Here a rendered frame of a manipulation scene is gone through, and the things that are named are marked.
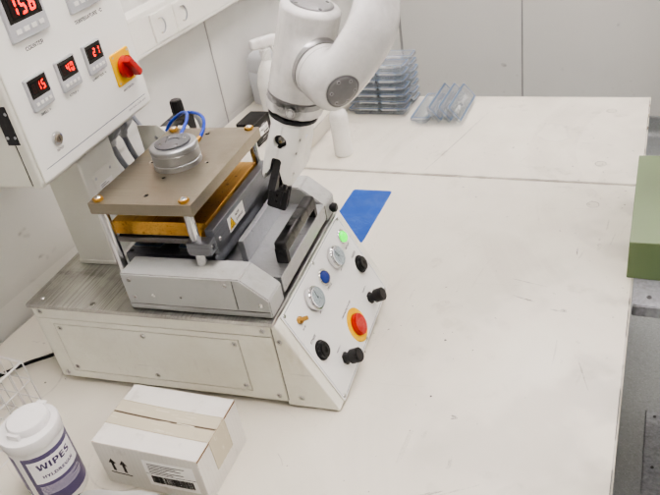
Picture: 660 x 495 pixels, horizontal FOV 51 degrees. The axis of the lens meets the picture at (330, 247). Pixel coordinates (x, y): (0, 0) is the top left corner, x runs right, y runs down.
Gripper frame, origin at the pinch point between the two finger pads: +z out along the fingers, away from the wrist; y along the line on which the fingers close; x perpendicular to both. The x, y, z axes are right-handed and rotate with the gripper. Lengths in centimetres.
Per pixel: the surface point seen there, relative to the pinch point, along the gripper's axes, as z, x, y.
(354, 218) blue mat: 29, -7, 41
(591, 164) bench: 12, -56, 68
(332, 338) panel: 18.5, -15.0, -7.9
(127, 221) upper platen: 6.9, 21.2, -10.2
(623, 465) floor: 78, -92, 43
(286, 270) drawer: 6.8, -5.4, -8.9
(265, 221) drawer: 6.9, 2.0, 1.3
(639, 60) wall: 40, -90, 243
